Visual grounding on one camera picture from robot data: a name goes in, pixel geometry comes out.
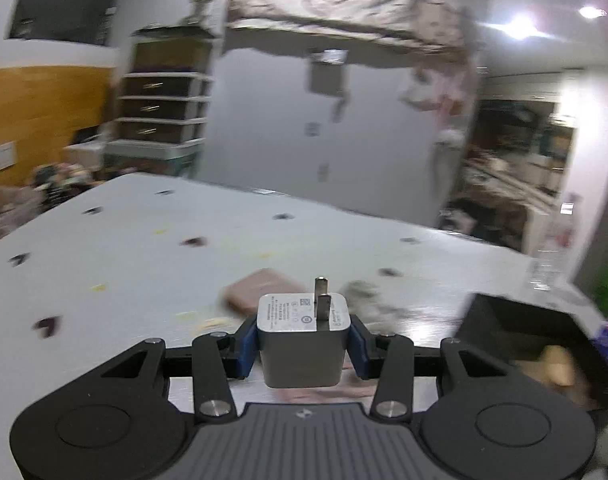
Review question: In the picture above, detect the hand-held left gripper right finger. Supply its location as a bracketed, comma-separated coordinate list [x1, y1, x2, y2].
[350, 319, 522, 420]

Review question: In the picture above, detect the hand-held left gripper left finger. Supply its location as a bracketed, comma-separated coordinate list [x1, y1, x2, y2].
[100, 319, 259, 420]

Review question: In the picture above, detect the white usb wall charger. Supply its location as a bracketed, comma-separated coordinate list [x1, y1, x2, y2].
[256, 276, 353, 389]

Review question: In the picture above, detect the pink topped wooden box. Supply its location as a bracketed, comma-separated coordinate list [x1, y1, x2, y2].
[223, 268, 309, 317]

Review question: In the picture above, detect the black cardboard box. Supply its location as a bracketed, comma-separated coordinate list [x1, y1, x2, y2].
[454, 293, 608, 411]

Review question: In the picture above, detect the grey crumpled object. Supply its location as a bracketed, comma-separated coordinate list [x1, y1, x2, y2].
[343, 280, 387, 311]

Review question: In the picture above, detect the oval wooden piece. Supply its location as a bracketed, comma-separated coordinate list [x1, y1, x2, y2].
[538, 344, 594, 402]

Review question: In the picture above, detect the clear plastic water bottle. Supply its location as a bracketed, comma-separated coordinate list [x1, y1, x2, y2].
[526, 192, 583, 292]

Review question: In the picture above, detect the white drawer unit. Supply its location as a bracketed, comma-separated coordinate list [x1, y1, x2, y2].
[114, 71, 215, 148]

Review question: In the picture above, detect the white hanging bag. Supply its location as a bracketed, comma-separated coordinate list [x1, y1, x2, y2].
[400, 65, 472, 117]

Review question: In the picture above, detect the glass fish tank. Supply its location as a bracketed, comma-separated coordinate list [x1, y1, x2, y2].
[130, 24, 219, 75]

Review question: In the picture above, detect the white coral decoration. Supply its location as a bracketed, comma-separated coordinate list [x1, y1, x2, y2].
[188, 0, 221, 27]

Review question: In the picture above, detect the wall photo card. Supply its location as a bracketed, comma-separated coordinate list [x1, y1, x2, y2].
[309, 49, 347, 96]

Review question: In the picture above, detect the beige wall hanging cloth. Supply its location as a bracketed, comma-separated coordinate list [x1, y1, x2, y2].
[225, 0, 480, 68]

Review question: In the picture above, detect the dark wall screen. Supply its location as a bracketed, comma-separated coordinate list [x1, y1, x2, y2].
[6, 0, 125, 47]

